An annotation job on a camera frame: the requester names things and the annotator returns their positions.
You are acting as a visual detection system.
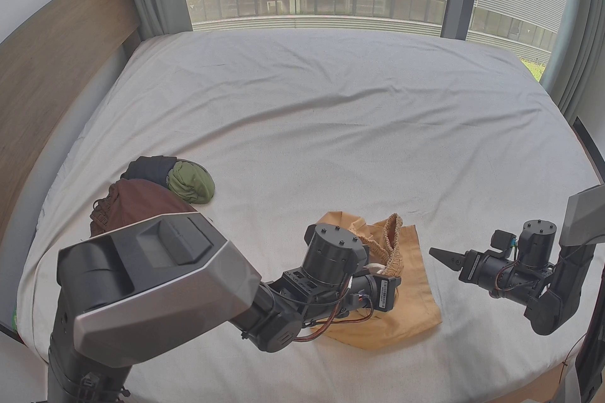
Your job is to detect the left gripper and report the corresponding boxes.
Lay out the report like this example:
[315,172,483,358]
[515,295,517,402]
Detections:
[352,275,401,312]

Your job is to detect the brown shorts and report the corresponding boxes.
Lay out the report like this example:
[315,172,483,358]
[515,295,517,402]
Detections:
[90,179,199,241]

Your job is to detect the tan shorts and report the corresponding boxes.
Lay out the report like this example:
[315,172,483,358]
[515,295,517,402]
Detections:
[302,211,442,351]

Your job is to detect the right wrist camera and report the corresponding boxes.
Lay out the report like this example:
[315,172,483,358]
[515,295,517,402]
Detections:
[491,230,513,258]

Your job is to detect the bed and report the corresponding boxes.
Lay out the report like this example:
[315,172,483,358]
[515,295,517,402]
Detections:
[0,0,605,403]

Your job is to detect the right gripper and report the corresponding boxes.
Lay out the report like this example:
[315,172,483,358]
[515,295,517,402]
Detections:
[429,247,518,298]

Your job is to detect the green garment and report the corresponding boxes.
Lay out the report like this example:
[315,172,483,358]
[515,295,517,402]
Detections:
[166,159,216,206]

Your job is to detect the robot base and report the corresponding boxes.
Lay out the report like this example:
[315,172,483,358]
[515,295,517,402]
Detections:
[562,359,587,403]

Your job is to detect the black garment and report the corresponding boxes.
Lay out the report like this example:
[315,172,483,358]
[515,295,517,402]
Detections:
[120,156,178,184]

